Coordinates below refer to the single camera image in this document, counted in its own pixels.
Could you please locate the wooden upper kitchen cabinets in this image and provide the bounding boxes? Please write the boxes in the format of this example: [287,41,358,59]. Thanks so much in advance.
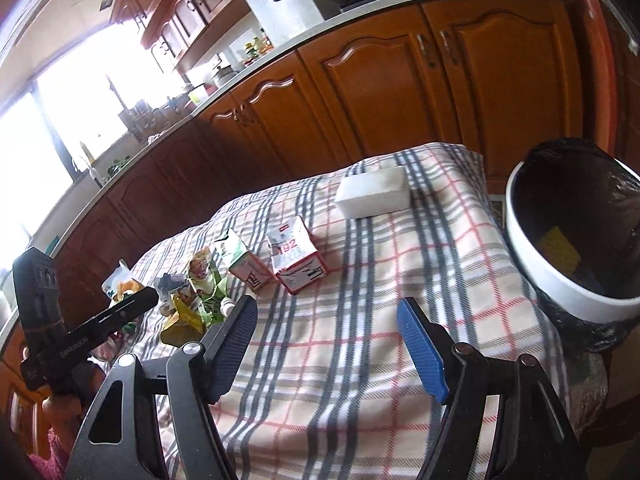
[111,0,250,74]

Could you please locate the plaid checkered tablecloth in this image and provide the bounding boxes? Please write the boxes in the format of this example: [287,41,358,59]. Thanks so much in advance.
[132,143,570,479]

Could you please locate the green candy wrapper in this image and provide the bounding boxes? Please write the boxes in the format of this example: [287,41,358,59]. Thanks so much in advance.
[188,247,235,328]

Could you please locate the person's left hand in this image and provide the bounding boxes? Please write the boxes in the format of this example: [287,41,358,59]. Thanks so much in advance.
[42,394,86,454]

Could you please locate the white trash bin black liner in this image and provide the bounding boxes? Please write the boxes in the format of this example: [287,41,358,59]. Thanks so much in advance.
[506,139,639,353]

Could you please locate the red white milk carton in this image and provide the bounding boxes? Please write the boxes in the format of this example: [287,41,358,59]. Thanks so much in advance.
[266,216,329,295]

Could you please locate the white foam block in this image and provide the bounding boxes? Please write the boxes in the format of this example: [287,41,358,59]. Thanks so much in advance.
[334,166,411,219]

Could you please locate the yellow snack wrapper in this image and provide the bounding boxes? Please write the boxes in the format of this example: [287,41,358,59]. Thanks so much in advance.
[160,295,204,348]

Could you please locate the wooden lower kitchen cabinets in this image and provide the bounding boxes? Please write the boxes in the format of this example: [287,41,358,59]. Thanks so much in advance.
[0,0,586,461]

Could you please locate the small red white carton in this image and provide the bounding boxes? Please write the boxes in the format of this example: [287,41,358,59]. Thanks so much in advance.
[214,229,273,292]

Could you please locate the yellow foam fruit net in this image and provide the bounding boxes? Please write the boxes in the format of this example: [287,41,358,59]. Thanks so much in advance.
[536,226,582,278]

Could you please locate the light blue plastic wrapper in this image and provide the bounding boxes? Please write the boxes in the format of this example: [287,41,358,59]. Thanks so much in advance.
[153,273,195,306]

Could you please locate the kettle on counter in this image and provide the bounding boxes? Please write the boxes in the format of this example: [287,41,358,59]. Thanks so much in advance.
[212,65,238,88]

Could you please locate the wooden kitchen cabinets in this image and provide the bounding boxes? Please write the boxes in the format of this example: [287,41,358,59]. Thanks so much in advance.
[111,0,250,74]
[0,0,586,461]

